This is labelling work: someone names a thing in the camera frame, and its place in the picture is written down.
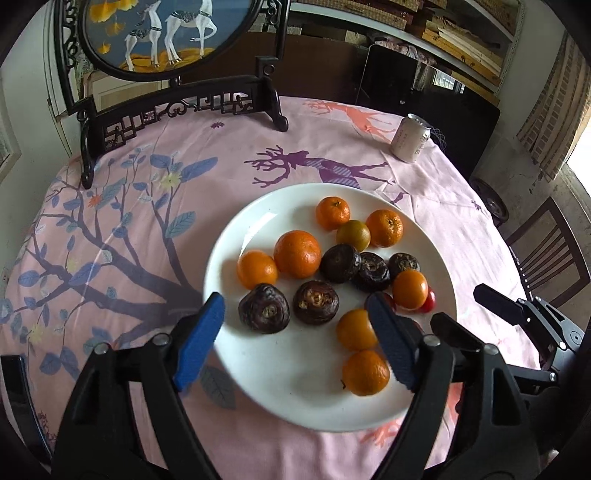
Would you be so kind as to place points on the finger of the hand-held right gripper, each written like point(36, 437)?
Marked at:
point(498, 302)
point(455, 330)

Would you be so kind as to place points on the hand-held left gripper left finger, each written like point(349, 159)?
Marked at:
point(198, 341)

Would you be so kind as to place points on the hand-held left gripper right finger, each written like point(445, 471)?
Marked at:
point(392, 341)

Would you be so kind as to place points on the dark water chestnut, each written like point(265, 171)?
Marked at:
point(340, 263)
point(316, 302)
point(403, 263)
point(264, 308)
point(371, 271)

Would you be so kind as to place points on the white oval plate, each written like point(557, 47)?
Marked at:
point(286, 369)

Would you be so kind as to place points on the green-tinged orange mandarin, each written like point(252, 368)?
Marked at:
point(352, 235)

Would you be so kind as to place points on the large orange mandarin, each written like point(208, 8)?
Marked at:
point(297, 254)

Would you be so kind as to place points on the dark red cherry tomato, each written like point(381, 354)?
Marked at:
point(430, 301)

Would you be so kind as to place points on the brown wooden chair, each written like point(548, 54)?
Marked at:
point(528, 220)

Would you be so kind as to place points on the dark round wheel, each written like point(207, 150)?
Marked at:
point(491, 203)

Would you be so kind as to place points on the small orange mandarin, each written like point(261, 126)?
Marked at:
point(333, 213)
point(384, 228)

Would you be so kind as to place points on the black cabinet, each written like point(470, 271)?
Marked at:
point(461, 129)

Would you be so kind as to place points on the white drink can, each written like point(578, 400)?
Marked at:
point(411, 138)

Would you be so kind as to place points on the black flat device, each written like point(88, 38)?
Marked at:
point(18, 406)

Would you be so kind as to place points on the pink printed tablecloth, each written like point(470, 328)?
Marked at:
point(161, 152)

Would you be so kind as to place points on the brick pattern curtain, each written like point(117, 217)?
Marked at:
point(554, 115)

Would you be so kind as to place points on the beige framed board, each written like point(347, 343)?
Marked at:
point(120, 92)

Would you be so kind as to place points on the shelf with wooden planks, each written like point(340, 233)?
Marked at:
point(461, 41)

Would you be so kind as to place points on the dark wooden table screen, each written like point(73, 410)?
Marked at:
point(152, 27)

